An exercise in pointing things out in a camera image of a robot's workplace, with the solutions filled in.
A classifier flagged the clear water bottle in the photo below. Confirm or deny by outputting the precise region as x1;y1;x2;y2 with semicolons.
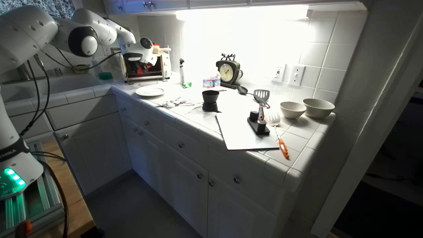
202;77;221;89

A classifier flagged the dark mantel clock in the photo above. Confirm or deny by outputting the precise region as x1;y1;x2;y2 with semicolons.
216;53;244;89

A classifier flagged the white plate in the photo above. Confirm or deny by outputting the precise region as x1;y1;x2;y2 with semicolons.
135;86;165;97

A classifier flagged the white orange slotted spoon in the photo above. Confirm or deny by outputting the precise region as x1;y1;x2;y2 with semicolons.
265;112;290;160

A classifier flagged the dish brush with green base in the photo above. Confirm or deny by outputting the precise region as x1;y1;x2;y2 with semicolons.
179;58;192;89

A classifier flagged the sink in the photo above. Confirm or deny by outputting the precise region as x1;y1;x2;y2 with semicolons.
0;73;113;103

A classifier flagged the large beige bowl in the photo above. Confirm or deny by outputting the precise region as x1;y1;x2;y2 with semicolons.
303;98;336;119

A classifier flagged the black utensil holder block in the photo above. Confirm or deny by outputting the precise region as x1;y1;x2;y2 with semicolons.
247;111;271;136

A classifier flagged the white cabinet door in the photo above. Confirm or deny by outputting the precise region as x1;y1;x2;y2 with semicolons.
54;112;133;196
163;145;209;238
207;175;279;238
120;115;143;177
138;128;170;203

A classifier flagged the wall socket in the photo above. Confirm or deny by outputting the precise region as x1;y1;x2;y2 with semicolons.
272;64;287;83

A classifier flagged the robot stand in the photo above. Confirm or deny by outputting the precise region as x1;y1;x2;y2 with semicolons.
0;135;96;238

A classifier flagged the under-cabinet light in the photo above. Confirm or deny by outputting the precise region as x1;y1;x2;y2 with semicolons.
175;5;313;21

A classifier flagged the silver toaster oven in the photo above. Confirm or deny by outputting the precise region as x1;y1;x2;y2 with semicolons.
119;49;173;84

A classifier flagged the black slotted spatula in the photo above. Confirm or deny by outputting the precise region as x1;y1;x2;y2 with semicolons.
253;89;271;121

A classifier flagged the tap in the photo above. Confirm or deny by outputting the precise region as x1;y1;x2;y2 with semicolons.
2;63;47;85

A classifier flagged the light switch plate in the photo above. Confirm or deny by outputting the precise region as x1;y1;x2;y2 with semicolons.
288;65;306;87

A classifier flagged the white cutting board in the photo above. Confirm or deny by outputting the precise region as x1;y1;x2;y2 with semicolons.
211;89;282;151

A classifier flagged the black cable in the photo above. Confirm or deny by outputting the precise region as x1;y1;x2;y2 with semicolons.
31;151;70;238

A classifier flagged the black cup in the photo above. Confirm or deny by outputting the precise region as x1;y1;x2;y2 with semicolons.
202;90;220;112

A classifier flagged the orange clamp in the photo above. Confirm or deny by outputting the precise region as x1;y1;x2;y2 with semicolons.
15;219;34;238

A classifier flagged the black ladle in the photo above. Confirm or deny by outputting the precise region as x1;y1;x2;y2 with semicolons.
237;85;262;99

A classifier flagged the heap of cutlery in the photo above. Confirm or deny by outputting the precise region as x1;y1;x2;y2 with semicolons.
156;97;196;108

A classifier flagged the small beige bowl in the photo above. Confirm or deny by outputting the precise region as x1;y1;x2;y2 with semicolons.
280;101;307;119

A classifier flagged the white drawer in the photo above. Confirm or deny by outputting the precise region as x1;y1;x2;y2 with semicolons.
134;107;166;140
162;122;211;166
208;145;285;214
46;94;119;131
115;97;136;122

